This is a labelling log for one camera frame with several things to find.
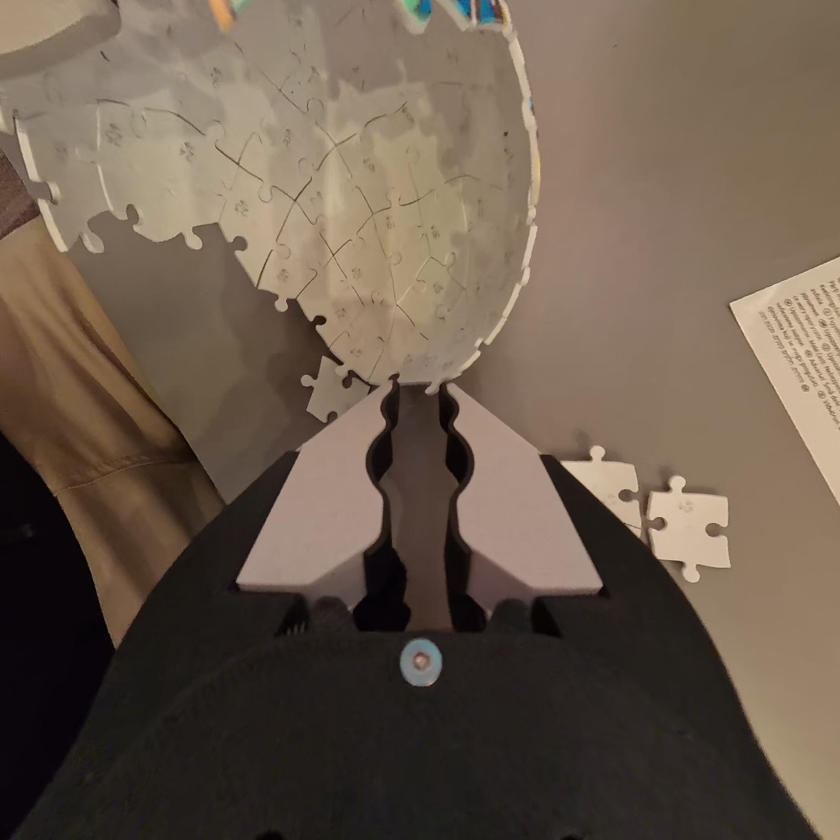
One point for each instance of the puzzle piece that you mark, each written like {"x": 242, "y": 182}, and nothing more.
{"x": 689, "y": 531}
{"x": 600, "y": 489}
{"x": 328, "y": 397}

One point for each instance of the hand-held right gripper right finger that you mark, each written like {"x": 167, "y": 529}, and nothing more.
{"x": 525, "y": 531}

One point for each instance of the person's black jacket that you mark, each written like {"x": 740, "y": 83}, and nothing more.
{"x": 33, "y": 623}

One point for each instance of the colourful puzzle ball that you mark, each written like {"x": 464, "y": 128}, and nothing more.
{"x": 295, "y": 197}

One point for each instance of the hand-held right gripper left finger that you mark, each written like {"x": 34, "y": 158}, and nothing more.
{"x": 315, "y": 525}

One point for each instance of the white instruction sheet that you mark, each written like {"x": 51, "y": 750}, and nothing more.
{"x": 807, "y": 367}

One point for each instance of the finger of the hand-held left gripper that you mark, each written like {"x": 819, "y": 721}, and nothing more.
{"x": 46, "y": 26}

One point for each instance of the person's khaki trousers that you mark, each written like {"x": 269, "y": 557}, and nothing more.
{"x": 85, "y": 426}

